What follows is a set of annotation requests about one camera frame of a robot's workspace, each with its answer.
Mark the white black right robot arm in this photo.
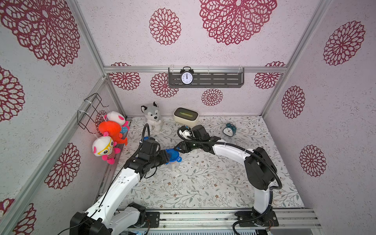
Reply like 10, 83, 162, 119
174, 125, 283, 227

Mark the white plush with glasses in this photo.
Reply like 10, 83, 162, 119
92, 134, 120, 165

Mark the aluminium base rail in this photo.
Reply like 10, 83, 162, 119
74, 208, 322, 233

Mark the black wall alarm clock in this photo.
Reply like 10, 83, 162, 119
180, 66, 194, 85

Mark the orange red plush toy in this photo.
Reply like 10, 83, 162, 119
98, 121, 128, 145

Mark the cream tissue box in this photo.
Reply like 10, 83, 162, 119
173, 107, 199, 127

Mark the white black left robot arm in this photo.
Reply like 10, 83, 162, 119
69, 138, 169, 235

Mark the black corrugated right cable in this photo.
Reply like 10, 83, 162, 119
177, 125, 283, 235

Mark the green teal alarm clock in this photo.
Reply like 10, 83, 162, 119
222, 123, 237, 137

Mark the grey husky plush toy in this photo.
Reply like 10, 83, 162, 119
141, 102, 163, 132

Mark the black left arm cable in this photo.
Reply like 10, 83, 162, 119
57, 123, 161, 235

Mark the black wire wall basket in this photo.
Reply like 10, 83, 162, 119
76, 93, 109, 134

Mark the grey metal wall shelf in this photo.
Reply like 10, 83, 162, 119
167, 67, 244, 88

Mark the white pink plush upper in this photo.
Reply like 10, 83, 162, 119
104, 111, 129, 127

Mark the clear plastic cup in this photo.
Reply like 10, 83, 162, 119
167, 162, 180, 171

